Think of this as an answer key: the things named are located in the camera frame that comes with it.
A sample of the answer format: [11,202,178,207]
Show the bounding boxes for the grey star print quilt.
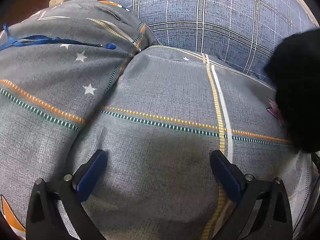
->
[0,0,320,240]

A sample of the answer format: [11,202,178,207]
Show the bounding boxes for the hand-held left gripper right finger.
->
[209,150,293,240]

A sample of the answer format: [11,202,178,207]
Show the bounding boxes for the blue plaid blanket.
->
[85,0,318,87]

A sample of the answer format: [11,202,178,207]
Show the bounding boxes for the black pants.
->
[264,27,320,153]

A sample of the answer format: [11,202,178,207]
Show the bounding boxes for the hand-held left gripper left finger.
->
[26,149,108,240]

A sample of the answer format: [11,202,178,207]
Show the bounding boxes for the blue lanyard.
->
[0,23,117,52]

